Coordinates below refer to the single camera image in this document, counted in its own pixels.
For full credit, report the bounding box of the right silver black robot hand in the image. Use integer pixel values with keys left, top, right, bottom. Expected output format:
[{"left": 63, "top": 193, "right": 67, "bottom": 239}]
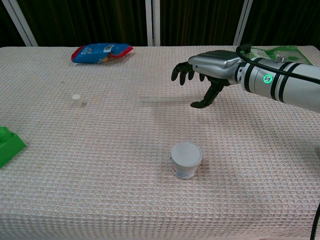
[{"left": 171, "top": 49, "right": 243, "bottom": 110}]

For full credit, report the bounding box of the small white cylinder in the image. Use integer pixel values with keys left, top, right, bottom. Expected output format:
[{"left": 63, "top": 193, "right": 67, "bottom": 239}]
[{"left": 71, "top": 93, "right": 83, "bottom": 108}]

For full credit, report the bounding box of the green plastic packet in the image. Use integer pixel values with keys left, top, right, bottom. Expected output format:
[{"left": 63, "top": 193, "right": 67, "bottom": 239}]
[{"left": 249, "top": 45, "right": 314, "bottom": 67}]

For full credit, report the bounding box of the white round cap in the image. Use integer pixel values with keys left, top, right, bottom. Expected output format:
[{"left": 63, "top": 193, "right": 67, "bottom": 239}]
[{"left": 170, "top": 141, "right": 203, "bottom": 180}]

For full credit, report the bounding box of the blue snack bag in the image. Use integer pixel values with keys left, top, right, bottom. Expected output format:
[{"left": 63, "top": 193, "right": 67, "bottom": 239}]
[{"left": 71, "top": 43, "right": 134, "bottom": 65}]

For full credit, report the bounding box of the pink waffle tablecloth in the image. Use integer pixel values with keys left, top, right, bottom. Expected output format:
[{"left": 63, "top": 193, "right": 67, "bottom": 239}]
[{"left": 0, "top": 45, "right": 320, "bottom": 240}]

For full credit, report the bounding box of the green toy block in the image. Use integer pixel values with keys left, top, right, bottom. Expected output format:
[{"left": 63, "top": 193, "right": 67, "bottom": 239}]
[{"left": 0, "top": 126, "right": 27, "bottom": 169}]

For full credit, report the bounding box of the white slanted frame post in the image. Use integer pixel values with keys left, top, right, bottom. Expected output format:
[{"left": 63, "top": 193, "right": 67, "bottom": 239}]
[
  {"left": 233, "top": 0, "right": 254, "bottom": 47},
  {"left": 2, "top": 0, "right": 39, "bottom": 48}
]

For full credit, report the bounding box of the white double upright frame post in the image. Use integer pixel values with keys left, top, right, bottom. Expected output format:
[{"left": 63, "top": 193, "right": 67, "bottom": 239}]
[{"left": 145, "top": 0, "right": 161, "bottom": 47}]

